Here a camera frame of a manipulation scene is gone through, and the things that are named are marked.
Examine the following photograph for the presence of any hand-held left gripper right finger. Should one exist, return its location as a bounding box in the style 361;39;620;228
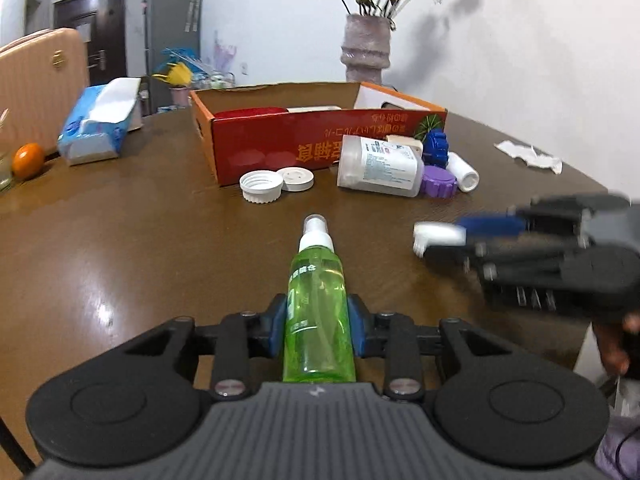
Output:
347;293;507;401

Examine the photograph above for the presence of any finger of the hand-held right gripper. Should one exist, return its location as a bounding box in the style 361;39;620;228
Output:
422;239;568;283
457;205;587;239

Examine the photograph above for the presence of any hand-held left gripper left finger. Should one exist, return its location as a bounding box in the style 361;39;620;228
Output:
122;293;289;400

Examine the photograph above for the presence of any green spray bottle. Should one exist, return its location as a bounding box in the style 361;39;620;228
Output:
282;215;357;384

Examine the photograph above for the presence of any purple gear-shaped cap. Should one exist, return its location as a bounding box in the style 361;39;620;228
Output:
419;164;458;199

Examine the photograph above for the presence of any red cardboard box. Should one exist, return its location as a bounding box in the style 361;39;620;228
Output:
189;81;448;189

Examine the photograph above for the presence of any person's right hand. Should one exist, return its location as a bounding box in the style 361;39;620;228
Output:
592;312;640;377

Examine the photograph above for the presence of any small white bottle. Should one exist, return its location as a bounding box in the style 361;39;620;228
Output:
446;151;481;193

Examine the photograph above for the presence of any crumpled white tissue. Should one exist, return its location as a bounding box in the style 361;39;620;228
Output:
494;140;564;175

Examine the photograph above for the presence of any blue gear-shaped cap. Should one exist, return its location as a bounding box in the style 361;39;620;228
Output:
422;129;451;168

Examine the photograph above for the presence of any cream cube plug adapter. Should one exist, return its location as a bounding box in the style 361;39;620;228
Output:
385;135;425;157

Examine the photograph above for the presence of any large white plastic bottle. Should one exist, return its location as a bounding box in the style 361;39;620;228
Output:
336;135;426;198

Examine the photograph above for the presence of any white ribbed bottle cap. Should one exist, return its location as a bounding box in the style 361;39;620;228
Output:
239;170;284;205

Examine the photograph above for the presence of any white flat round lid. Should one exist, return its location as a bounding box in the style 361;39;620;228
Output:
276;166;315;193

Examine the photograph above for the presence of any purple clothing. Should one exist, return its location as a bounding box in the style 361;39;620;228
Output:
594;414;640;480

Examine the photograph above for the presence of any pink textured vase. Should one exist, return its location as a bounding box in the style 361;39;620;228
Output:
340;13;394;86

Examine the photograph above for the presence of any blue tissue pack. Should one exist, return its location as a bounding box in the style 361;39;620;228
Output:
56;77;144;167

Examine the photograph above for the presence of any yellow watering can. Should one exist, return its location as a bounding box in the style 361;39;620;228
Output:
152;62;194;87

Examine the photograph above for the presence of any orange fruit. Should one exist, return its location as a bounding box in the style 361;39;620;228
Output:
12;143;46;180

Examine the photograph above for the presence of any grey refrigerator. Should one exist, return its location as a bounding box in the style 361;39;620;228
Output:
144;0;205;116

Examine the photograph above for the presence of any pink ribbed suitcase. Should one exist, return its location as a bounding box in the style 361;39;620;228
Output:
0;27;94;155

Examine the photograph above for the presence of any dark brown door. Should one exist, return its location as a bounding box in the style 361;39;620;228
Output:
53;0;129;89

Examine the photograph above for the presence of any black chair frame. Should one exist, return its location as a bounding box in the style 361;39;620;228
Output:
0;412;37;478

